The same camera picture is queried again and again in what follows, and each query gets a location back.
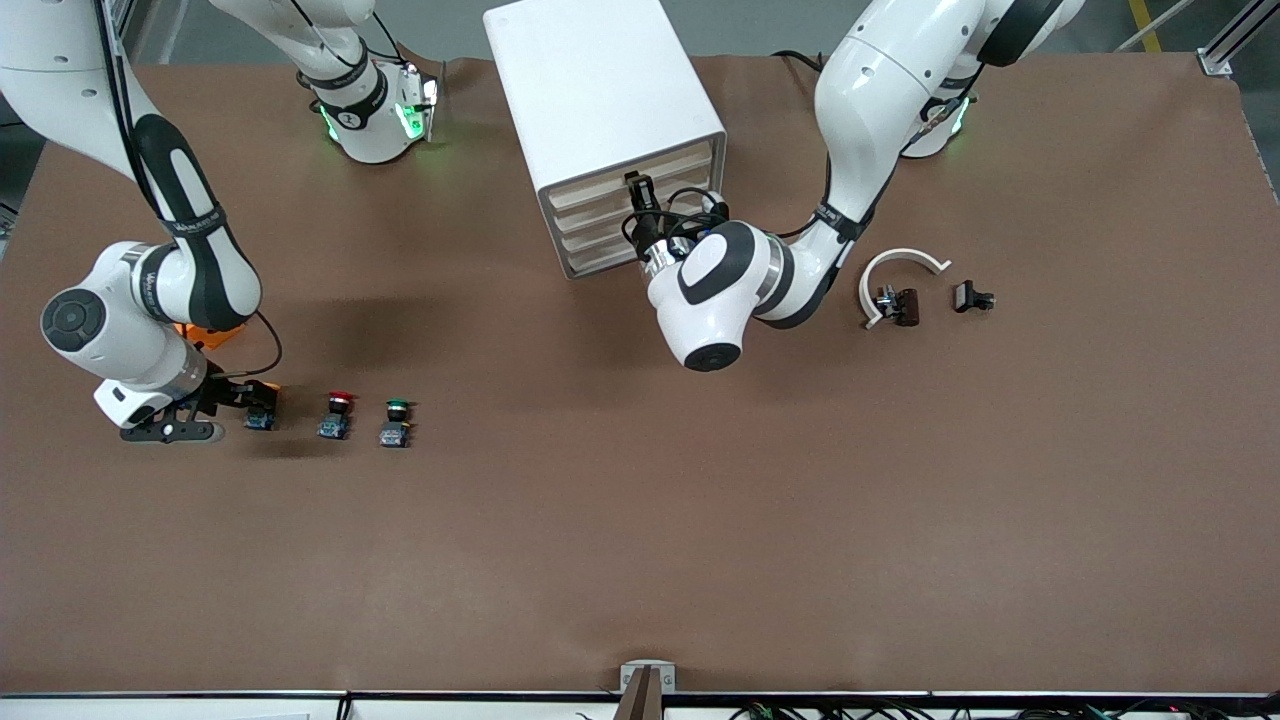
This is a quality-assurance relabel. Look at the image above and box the red push button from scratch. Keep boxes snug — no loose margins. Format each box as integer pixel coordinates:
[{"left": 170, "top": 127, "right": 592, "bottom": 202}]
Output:
[{"left": 318, "top": 390, "right": 357, "bottom": 441}]

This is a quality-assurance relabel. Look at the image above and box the orange button box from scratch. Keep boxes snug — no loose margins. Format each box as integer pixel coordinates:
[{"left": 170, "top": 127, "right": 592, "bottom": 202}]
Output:
[{"left": 172, "top": 318, "right": 246, "bottom": 351}]

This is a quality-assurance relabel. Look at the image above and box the green push button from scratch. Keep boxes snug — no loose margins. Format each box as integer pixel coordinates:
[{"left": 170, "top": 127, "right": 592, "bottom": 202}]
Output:
[{"left": 379, "top": 399, "right": 416, "bottom": 449}]

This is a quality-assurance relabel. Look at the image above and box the brown table cover sheet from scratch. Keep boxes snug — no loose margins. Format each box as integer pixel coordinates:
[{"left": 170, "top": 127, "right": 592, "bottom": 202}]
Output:
[{"left": 0, "top": 52, "right": 1280, "bottom": 696}]

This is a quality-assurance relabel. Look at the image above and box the silver camera mount bracket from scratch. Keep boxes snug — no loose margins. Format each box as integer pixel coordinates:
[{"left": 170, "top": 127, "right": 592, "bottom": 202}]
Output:
[{"left": 620, "top": 660, "right": 677, "bottom": 720}]

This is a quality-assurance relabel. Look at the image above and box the aluminium frame post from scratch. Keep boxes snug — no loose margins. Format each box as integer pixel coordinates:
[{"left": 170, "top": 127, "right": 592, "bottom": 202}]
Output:
[{"left": 1197, "top": 0, "right": 1280, "bottom": 79}]

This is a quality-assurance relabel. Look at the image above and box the black cable bundle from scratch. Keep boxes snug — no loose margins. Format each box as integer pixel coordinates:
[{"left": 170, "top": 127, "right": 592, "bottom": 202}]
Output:
[{"left": 730, "top": 700, "right": 1280, "bottom": 720}]

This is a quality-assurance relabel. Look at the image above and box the white curved clamp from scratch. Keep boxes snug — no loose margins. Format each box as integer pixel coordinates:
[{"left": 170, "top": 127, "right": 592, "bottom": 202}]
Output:
[{"left": 860, "top": 248, "right": 953, "bottom": 331}]

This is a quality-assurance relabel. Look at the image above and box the white table edge rail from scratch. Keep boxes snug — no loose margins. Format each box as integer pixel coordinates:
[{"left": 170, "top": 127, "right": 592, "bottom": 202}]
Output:
[{"left": 0, "top": 690, "right": 1280, "bottom": 720}]

